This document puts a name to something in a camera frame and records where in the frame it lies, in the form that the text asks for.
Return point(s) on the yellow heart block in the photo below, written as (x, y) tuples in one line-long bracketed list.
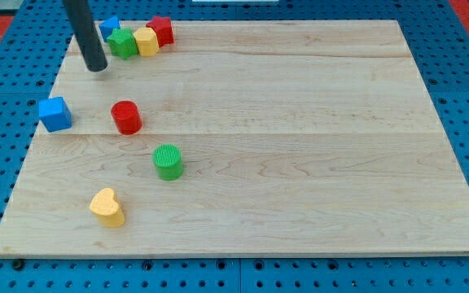
[(107, 208)]

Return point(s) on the green cylinder block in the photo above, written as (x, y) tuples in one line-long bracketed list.
[(167, 159)]

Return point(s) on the red star block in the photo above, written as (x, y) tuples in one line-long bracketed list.
[(162, 26)]

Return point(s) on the yellow hexagon block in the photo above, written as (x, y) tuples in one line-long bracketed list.
[(146, 41)]

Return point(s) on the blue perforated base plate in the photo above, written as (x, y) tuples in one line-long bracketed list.
[(30, 56)]

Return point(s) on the blue triangle block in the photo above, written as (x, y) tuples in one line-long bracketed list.
[(107, 26)]

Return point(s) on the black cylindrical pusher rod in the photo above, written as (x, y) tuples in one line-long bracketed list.
[(81, 19)]

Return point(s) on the red cylinder block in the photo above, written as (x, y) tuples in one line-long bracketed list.
[(126, 117)]

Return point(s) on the light wooden board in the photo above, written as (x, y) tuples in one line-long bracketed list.
[(299, 139)]

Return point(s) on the blue cube block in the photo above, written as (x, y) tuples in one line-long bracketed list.
[(54, 114)]

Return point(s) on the green star block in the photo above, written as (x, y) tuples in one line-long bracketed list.
[(122, 43)]

